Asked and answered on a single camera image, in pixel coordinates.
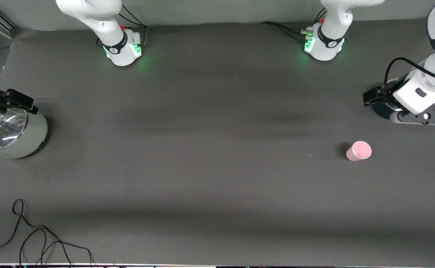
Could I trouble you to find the pink plastic cup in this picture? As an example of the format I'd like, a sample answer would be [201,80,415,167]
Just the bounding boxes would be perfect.
[346,141,372,162]

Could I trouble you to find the dark blue cooking pot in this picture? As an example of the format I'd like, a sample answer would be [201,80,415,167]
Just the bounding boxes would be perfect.
[372,84,404,120]

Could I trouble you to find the glass lid beige knob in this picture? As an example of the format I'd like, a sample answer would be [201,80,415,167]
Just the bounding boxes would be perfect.
[0,105,29,151]

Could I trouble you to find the pale green cooking pot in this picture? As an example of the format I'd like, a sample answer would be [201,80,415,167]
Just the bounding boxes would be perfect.
[0,106,49,161]

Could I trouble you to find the dark grey table cloth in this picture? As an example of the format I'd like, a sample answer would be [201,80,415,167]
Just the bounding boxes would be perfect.
[0,14,435,267]

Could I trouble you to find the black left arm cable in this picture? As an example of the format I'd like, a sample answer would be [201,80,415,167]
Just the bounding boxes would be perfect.
[384,57,435,109]

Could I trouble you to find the thin black table cable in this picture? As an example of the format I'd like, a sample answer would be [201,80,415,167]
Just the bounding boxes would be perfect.
[0,198,93,265]

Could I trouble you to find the black left arm base cables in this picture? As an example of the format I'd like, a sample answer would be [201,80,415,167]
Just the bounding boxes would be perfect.
[260,7,327,42]

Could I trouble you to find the black arm base cables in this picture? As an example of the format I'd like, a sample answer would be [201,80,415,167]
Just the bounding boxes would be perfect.
[260,7,327,42]
[96,4,149,48]

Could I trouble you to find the black right arm base cables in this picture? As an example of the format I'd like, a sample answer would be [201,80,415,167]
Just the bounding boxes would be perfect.
[96,4,149,48]

